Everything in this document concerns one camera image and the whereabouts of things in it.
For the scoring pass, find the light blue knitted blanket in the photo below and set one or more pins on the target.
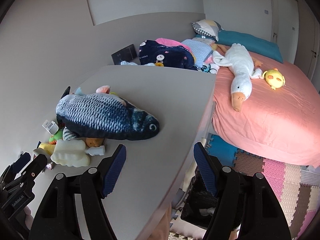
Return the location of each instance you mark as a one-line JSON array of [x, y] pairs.
[[200, 50]]

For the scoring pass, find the white thermometer box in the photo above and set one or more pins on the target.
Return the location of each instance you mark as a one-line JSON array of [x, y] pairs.
[[51, 127]]

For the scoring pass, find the navy rabbit blanket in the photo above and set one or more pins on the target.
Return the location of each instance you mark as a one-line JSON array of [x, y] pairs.
[[166, 56]]

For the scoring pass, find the small white bottle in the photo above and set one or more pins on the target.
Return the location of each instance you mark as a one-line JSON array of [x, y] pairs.
[[94, 151]]

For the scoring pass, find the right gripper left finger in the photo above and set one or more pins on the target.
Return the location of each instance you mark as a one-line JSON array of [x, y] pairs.
[[111, 168]]

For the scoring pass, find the blue fish plush toy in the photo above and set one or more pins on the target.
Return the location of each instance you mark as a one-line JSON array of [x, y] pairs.
[[104, 116]]

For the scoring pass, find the white door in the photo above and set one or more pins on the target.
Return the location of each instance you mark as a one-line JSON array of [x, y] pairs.
[[285, 27]]

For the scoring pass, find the white goose plush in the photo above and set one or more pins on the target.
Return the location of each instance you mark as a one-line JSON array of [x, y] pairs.
[[244, 68]]

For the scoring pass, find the yellow chick plush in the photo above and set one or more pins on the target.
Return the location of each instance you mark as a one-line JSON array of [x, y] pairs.
[[274, 78]]

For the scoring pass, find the checkered patchwork pillow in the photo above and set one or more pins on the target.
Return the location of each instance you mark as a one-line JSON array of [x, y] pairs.
[[207, 28]]

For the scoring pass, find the pink bed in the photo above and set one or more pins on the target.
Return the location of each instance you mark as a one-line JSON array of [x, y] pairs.
[[281, 124]]

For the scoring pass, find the yellow snack wrapper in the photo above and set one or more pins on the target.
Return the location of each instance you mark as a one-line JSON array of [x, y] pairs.
[[49, 148]]

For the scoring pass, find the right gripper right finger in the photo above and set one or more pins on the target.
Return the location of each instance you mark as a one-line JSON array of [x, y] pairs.
[[203, 162]]

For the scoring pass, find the black wall switch panel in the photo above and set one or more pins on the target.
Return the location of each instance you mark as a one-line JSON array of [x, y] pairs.
[[127, 54]]

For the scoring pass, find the green orange dinosaur teether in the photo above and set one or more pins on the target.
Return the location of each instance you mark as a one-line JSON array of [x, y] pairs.
[[57, 136]]

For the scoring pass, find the foam puzzle floor mat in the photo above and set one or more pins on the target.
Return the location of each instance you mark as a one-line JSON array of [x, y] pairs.
[[296, 187]]

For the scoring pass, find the teal pillow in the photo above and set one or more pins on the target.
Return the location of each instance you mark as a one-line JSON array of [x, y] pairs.
[[251, 43]]

